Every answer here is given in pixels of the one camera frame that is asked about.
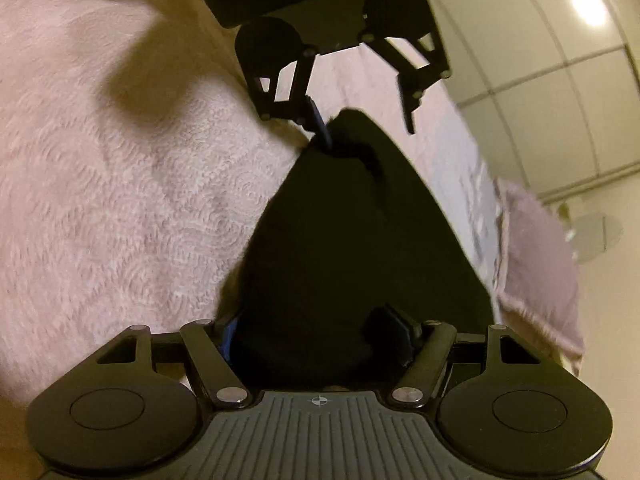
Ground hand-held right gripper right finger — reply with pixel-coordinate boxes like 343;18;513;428
365;304;546;409

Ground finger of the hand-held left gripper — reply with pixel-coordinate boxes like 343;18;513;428
248;47;334;154
367;25;452;135

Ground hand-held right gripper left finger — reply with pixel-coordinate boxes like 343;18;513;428
94;312;252;409

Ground black garment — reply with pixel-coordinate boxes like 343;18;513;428
220;107;496;392

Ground white wardrobe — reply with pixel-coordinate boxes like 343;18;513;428
414;0;640;207

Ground pink pillow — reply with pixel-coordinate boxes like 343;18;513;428
492;177;587;379

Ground round white wall fixture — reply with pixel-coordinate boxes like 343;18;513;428
562;212;625;262

